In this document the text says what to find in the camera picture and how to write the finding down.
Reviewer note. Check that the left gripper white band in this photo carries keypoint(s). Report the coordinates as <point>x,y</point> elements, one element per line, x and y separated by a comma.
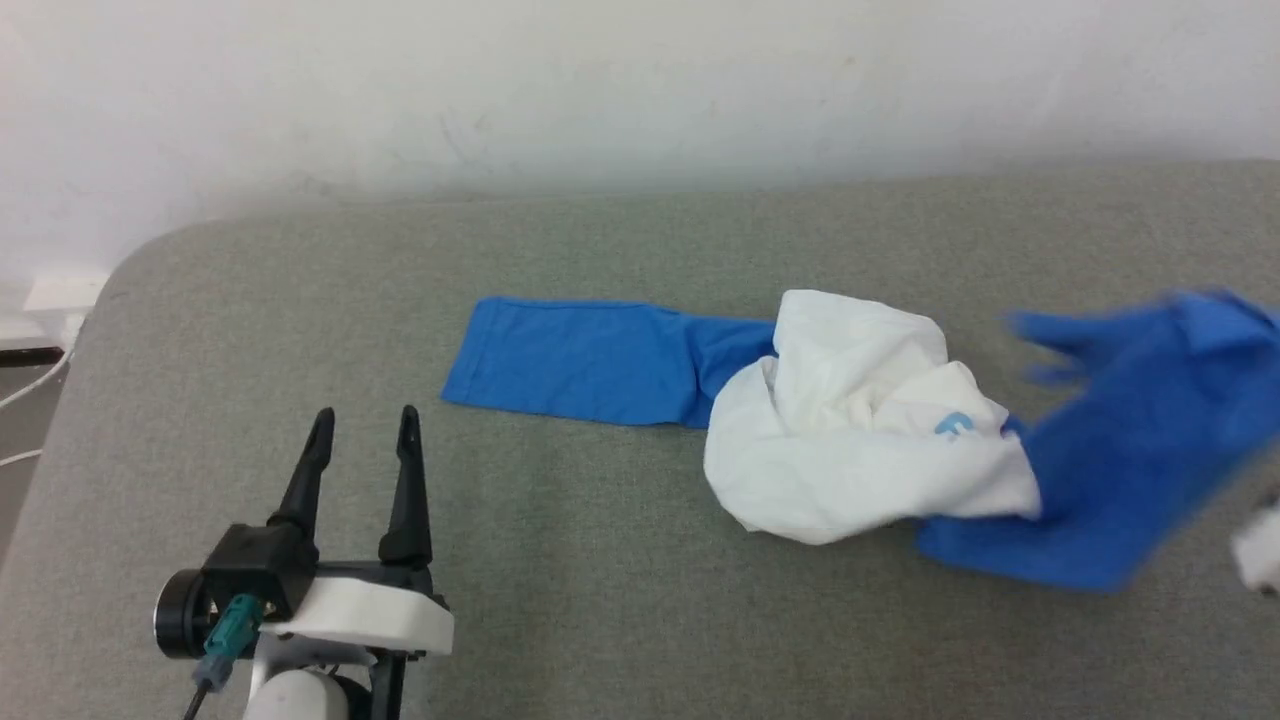
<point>370,610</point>

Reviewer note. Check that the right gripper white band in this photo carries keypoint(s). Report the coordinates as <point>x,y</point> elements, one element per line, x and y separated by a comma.
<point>1262,545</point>

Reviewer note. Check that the white wall socket box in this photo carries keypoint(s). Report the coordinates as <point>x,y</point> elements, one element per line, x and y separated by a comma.
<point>62,293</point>

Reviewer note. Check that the black skirting strip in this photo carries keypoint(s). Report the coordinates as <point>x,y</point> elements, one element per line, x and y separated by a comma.
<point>30,354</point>

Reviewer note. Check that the blue and white garment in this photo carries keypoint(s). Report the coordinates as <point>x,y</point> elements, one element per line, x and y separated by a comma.
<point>850,440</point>

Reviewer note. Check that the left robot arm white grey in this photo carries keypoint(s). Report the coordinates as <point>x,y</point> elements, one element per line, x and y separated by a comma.
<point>300,695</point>

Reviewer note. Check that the grey fabric sofa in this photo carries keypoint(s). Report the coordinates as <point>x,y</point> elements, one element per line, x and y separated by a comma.
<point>620,560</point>

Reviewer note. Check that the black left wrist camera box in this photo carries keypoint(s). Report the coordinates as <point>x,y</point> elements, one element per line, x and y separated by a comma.
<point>258,560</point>

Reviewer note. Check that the white plug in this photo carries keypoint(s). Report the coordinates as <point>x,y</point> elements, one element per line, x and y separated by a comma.
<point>72,328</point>

